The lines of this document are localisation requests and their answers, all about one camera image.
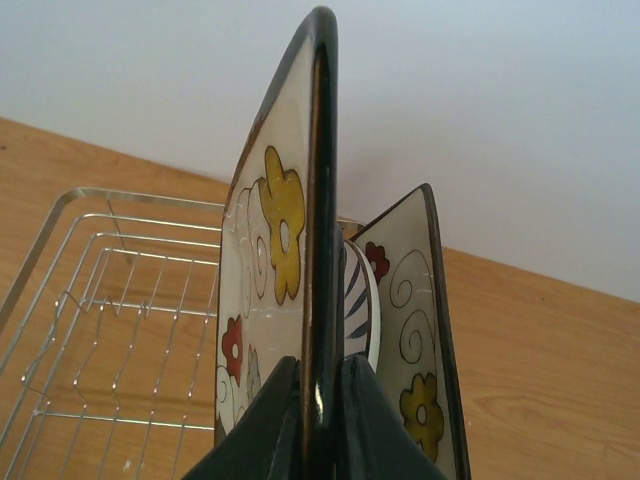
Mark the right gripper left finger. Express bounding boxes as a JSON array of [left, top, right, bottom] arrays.
[[184, 356, 302, 479]]

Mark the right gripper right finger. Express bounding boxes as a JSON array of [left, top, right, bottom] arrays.
[[339, 356, 444, 479]]

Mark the square floral plate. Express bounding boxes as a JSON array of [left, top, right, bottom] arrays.
[[353, 184, 471, 479]]

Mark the round striped white plate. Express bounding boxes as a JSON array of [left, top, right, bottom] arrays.
[[343, 240, 381, 371]]

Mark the square dark rimmed plate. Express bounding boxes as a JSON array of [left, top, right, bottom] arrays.
[[214, 6, 344, 479]]

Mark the wire metal dish rack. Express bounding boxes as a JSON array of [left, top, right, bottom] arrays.
[[0, 187, 366, 480]]

